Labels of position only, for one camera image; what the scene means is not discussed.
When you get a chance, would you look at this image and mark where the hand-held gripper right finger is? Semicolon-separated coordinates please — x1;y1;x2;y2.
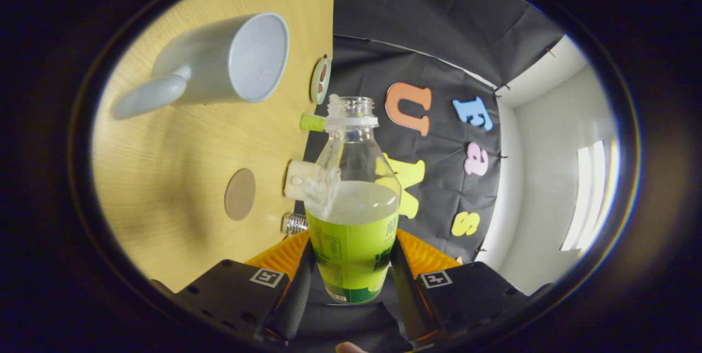
389;228;552;343

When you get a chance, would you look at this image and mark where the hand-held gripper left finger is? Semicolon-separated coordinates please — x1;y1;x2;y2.
151;230;316;343

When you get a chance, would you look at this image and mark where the round brown coaster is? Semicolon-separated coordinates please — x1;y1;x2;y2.
224;168;257;221

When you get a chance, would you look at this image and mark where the juice bottle green label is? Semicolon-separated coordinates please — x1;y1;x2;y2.
303;95;401;305

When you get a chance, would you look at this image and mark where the light blue cup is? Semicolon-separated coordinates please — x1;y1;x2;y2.
112;12;290;120

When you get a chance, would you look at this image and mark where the capped green drink bottle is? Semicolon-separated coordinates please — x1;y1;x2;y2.
299;113;327;132

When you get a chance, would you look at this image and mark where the white toaster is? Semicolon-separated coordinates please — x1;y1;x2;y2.
284;160;321;201

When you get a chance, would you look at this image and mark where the wooden table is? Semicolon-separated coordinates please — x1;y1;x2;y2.
90;0;338;293

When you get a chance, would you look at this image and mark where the ceiling light panel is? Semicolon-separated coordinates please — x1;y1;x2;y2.
559;140;620;255

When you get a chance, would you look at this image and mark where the pale green plate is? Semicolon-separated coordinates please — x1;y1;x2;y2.
310;57;332;105

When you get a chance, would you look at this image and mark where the black backdrop cloth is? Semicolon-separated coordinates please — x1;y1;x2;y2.
302;0;565;266

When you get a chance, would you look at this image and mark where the metal wire holder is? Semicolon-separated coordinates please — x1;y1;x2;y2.
281;213;309;236

